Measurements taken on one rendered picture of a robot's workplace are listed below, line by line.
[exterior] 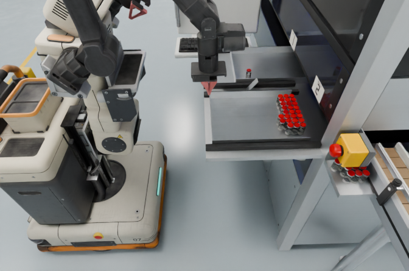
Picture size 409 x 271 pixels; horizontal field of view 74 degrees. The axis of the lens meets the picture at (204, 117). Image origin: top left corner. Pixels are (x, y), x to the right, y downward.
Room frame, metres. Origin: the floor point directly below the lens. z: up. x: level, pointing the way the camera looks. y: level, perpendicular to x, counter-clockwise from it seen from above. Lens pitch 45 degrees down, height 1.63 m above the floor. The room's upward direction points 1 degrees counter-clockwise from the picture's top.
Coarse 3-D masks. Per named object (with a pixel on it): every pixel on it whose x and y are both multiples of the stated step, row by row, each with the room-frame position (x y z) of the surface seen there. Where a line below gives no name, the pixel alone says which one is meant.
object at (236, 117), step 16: (224, 96) 0.85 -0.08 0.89; (240, 96) 0.85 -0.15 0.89; (256, 96) 0.85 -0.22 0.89; (272, 96) 0.85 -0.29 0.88; (224, 112) 0.77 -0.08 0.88; (240, 112) 0.77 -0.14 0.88; (256, 112) 0.76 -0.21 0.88; (272, 112) 0.76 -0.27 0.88; (224, 128) 0.68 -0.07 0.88; (240, 128) 0.68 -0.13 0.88; (256, 128) 0.68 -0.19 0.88; (272, 128) 0.67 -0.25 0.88
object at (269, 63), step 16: (256, 48) 1.20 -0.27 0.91; (272, 48) 1.20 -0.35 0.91; (288, 48) 1.20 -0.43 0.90; (240, 64) 1.10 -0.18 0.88; (256, 64) 1.10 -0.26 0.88; (272, 64) 1.09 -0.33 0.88; (288, 64) 1.09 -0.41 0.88; (240, 80) 0.94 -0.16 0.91; (272, 80) 0.94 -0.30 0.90; (288, 80) 0.94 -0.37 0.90; (304, 80) 0.94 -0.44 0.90
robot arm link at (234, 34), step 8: (208, 24) 0.61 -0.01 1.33; (224, 24) 0.67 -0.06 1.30; (232, 24) 0.67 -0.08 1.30; (240, 24) 0.67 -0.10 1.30; (208, 32) 0.61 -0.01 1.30; (216, 32) 0.63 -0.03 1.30; (224, 32) 0.63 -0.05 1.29; (232, 32) 0.64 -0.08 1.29; (240, 32) 0.64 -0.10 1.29; (224, 40) 0.64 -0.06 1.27; (232, 40) 0.64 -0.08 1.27; (240, 40) 0.64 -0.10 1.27; (224, 48) 0.63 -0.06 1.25; (232, 48) 0.63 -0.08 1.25; (240, 48) 0.64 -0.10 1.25
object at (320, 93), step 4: (316, 76) 0.77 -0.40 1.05; (316, 80) 0.76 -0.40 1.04; (316, 84) 0.75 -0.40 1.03; (320, 84) 0.72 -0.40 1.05; (312, 88) 0.77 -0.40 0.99; (320, 88) 0.71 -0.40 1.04; (316, 92) 0.73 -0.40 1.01; (320, 92) 0.71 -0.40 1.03; (316, 96) 0.72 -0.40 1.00; (320, 96) 0.70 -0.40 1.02; (320, 100) 0.69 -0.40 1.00
